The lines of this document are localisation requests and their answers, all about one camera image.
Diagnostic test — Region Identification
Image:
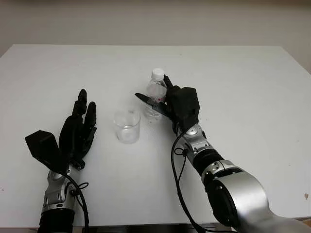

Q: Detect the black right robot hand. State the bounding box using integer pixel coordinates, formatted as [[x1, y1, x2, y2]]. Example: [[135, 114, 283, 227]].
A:
[[135, 74, 186, 134]]

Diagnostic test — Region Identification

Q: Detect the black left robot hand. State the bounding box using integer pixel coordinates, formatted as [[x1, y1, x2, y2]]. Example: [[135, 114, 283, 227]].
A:
[[58, 88, 98, 171]]

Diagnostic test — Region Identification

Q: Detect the clear plastic water bottle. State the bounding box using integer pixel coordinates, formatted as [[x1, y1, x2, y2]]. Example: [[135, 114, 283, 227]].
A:
[[144, 68, 169, 123]]

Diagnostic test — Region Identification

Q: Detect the clear glass cup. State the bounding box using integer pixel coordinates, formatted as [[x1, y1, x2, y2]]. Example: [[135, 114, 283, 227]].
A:
[[113, 109, 141, 145]]

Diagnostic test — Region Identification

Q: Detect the brown wooden furniture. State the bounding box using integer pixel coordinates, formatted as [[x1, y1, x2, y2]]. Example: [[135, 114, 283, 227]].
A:
[[293, 217, 311, 233]]

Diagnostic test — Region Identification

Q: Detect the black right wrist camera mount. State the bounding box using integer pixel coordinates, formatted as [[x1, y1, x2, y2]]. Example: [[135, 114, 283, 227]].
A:
[[179, 86, 202, 131]]

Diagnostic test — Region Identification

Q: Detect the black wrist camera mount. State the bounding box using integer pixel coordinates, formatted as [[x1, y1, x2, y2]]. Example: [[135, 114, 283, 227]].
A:
[[179, 86, 202, 131], [24, 130, 70, 175]]

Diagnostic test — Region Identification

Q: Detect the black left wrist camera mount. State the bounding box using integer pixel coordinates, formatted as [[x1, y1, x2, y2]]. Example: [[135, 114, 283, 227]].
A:
[[24, 130, 70, 175]]

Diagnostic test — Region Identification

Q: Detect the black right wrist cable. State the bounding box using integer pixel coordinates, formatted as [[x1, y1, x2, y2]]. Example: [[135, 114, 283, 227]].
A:
[[170, 132, 205, 233]]

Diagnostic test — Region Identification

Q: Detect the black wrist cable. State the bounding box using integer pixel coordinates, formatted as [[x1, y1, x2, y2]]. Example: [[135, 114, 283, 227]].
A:
[[170, 132, 205, 233], [65, 172, 90, 233]]

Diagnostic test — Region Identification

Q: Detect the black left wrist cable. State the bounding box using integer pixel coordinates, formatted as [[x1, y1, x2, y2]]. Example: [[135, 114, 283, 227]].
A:
[[65, 172, 90, 233]]

